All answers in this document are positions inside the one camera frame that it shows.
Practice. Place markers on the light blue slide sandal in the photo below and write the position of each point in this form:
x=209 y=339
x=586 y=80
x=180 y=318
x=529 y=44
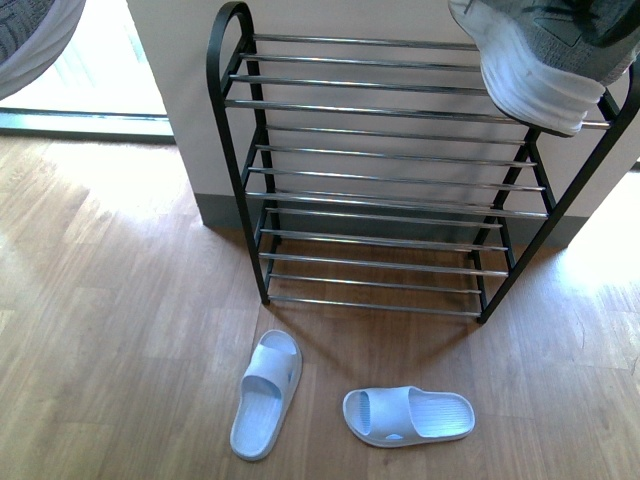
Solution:
x=265 y=394
x=407 y=416

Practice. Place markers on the grey knit sneaker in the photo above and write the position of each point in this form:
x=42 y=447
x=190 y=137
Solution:
x=34 y=33
x=548 y=63

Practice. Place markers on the black metal shoe rack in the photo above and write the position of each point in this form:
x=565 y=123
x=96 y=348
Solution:
x=380 y=174

